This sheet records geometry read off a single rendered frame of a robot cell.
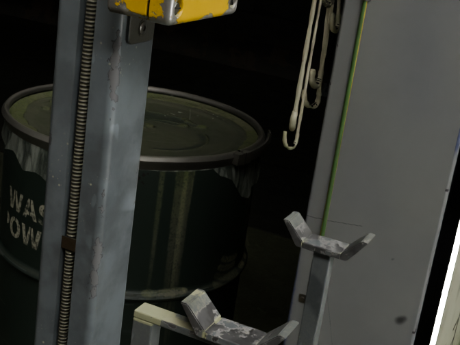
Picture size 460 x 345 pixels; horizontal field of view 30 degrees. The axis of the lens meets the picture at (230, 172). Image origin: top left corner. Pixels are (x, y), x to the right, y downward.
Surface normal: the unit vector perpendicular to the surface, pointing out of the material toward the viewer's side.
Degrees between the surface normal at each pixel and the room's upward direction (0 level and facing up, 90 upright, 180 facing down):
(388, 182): 90
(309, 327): 90
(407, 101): 90
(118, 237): 90
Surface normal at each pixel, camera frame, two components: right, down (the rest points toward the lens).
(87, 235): -0.41, 0.24
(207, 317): 0.73, -0.48
